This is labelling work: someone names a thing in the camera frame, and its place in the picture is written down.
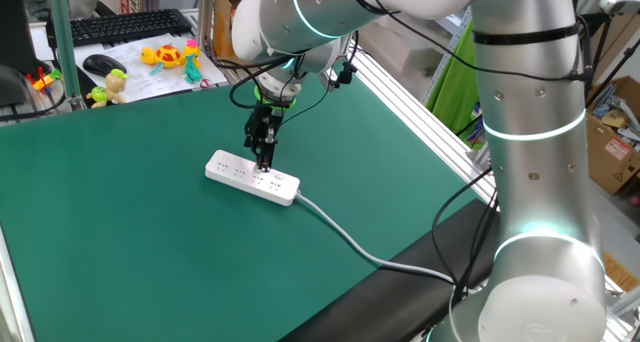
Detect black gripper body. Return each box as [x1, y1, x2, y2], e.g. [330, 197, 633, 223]
[252, 104, 285, 131]

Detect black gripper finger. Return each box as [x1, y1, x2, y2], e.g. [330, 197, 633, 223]
[254, 127, 279, 174]
[243, 117, 261, 150]

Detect white four-socket power strip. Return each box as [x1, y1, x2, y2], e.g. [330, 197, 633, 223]
[204, 148, 301, 207]

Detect yellow duck toy pink hat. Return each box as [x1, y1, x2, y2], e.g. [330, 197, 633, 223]
[182, 39, 205, 85]

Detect open cardboard box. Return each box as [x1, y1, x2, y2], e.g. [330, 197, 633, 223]
[213, 0, 261, 66]

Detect white paper sheets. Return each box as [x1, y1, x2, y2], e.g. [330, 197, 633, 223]
[73, 31, 229, 104]

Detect yellow orange turtle toy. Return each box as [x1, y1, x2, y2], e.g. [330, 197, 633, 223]
[139, 43, 187, 76]

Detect green table mat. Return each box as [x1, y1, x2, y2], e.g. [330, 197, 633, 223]
[0, 74, 481, 342]

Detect beige doll green cap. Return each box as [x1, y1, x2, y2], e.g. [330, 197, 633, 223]
[103, 68, 129, 106]

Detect white foam block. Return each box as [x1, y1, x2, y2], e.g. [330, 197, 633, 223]
[357, 11, 451, 91]

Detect black computer mouse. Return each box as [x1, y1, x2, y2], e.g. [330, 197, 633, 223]
[82, 53, 128, 78]

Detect black keyboard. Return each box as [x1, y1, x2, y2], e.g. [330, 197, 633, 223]
[45, 8, 194, 50]

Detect green cloth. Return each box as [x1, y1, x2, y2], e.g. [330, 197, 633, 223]
[425, 21, 484, 138]

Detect red yellow block toy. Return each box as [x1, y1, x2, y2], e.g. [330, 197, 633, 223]
[25, 66, 64, 93]

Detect black monitor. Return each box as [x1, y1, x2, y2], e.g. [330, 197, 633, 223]
[0, 0, 40, 108]

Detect cardboard box red label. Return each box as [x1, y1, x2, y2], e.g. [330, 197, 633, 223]
[585, 76, 640, 197]

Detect orange cardboard sheet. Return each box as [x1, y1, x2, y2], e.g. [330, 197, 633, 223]
[602, 249, 640, 293]

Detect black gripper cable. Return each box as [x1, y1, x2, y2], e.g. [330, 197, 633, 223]
[228, 56, 301, 111]

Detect black cable with lump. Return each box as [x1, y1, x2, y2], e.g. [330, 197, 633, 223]
[279, 29, 361, 128]

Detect aluminium frame post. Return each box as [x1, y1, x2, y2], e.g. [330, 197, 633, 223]
[48, 0, 86, 112]
[197, 0, 217, 58]

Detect white power strip cable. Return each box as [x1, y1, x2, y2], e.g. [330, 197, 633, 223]
[293, 190, 466, 342]

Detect aluminium table frame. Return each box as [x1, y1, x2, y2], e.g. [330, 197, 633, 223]
[0, 51, 640, 342]

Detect black base cables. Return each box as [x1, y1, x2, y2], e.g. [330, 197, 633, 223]
[429, 166, 501, 303]

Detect black desk cable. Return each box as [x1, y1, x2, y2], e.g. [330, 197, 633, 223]
[0, 89, 69, 123]

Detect long black arm cable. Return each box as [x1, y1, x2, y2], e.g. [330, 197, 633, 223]
[345, 0, 596, 83]

